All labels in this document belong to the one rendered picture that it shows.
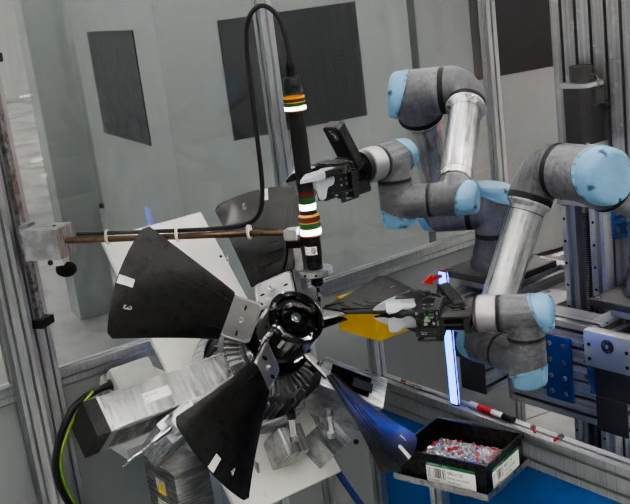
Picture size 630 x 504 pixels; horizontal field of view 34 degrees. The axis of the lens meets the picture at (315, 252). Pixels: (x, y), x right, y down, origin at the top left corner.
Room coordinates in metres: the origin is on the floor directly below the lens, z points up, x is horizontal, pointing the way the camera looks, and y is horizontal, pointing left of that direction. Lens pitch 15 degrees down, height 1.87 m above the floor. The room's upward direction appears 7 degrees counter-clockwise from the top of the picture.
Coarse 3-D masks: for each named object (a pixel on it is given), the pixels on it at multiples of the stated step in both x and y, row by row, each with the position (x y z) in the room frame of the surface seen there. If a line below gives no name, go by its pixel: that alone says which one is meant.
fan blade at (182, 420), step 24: (240, 384) 1.83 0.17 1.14; (264, 384) 1.90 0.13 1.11; (192, 408) 1.74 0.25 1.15; (216, 408) 1.77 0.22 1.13; (240, 408) 1.81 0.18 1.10; (264, 408) 1.89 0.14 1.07; (192, 432) 1.72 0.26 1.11; (216, 432) 1.76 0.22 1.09; (240, 432) 1.80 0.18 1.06; (240, 456) 1.79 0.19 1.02; (240, 480) 1.77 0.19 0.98
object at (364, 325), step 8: (352, 320) 2.49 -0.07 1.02; (360, 320) 2.46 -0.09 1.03; (368, 320) 2.43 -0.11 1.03; (376, 320) 2.41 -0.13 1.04; (344, 328) 2.52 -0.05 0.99; (352, 328) 2.49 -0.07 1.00; (360, 328) 2.46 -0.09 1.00; (368, 328) 2.44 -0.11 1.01; (376, 328) 2.41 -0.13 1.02; (384, 328) 2.42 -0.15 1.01; (368, 336) 2.44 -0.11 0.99; (376, 336) 2.41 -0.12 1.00; (384, 336) 2.42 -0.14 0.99
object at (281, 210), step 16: (256, 192) 2.24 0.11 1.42; (272, 192) 2.24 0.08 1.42; (288, 192) 2.23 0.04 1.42; (224, 208) 2.23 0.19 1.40; (256, 208) 2.21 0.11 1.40; (272, 208) 2.20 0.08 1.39; (288, 208) 2.19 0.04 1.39; (224, 224) 2.21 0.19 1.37; (256, 224) 2.18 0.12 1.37; (272, 224) 2.17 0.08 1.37; (288, 224) 2.16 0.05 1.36; (240, 240) 2.17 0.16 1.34; (256, 240) 2.16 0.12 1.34; (272, 240) 2.14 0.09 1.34; (240, 256) 2.15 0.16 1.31; (256, 256) 2.13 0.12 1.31; (272, 256) 2.11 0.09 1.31; (288, 256) 2.09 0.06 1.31; (256, 272) 2.10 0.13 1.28; (272, 272) 2.08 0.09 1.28
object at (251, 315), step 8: (232, 304) 1.98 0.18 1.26; (240, 304) 1.98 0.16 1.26; (248, 304) 1.98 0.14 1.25; (256, 304) 1.98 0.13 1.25; (232, 312) 1.98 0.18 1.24; (240, 312) 1.98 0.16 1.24; (248, 312) 1.98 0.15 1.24; (256, 312) 1.99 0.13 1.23; (232, 320) 1.98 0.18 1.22; (248, 320) 1.98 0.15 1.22; (256, 320) 1.99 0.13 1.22; (224, 328) 1.98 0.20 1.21; (232, 328) 1.98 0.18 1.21; (240, 328) 1.98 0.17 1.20; (248, 328) 1.98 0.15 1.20; (224, 336) 1.98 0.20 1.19; (232, 336) 1.98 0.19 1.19; (240, 336) 1.98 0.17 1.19; (248, 336) 1.99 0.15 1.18
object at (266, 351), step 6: (264, 348) 1.92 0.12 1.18; (270, 348) 1.94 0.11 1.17; (258, 354) 1.90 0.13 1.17; (264, 354) 1.92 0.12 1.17; (270, 354) 1.94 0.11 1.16; (258, 360) 1.89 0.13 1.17; (264, 360) 1.92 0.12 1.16; (270, 360) 1.94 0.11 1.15; (258, 366) 1.89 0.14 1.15; (264, 366) 1.91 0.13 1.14; (276, 366) 1.96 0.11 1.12; (264, 372) 1.91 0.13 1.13; (270, 372) 1.93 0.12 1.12; (276, 372) 1.95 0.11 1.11; (264, 378) 1.91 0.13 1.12; (270, 378) 1.93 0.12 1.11; (270, 384) 1.93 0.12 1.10
